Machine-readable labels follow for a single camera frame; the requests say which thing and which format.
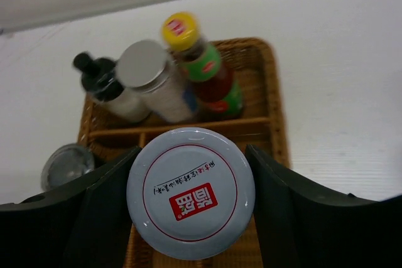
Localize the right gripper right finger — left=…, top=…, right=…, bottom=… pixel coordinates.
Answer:
left=246, top=145, right=401, bottom=267

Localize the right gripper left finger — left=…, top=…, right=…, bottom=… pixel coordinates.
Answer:
left=1, top=147, right=141, bottom=267

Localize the black top glass grinder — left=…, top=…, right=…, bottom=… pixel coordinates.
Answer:
left=41, top=144, right=95, bottom=191

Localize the silver lid dark spice jar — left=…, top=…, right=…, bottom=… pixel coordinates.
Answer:
left=126, top=127, right=256, bottom=260

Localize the black cap salt shaker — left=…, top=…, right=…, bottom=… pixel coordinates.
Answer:
left=72, top=52, right=151, bottom=123

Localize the red chili sauce bottle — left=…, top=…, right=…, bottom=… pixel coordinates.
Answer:
left=161, top=12, right=244, bottom=119

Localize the blue label bead jar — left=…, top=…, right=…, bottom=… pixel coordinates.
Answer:
left=115, top=40, right=198, bottom=124

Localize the brown wicker divided tray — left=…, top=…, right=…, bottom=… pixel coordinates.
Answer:
left=78, top=38, right=290, bottom=267

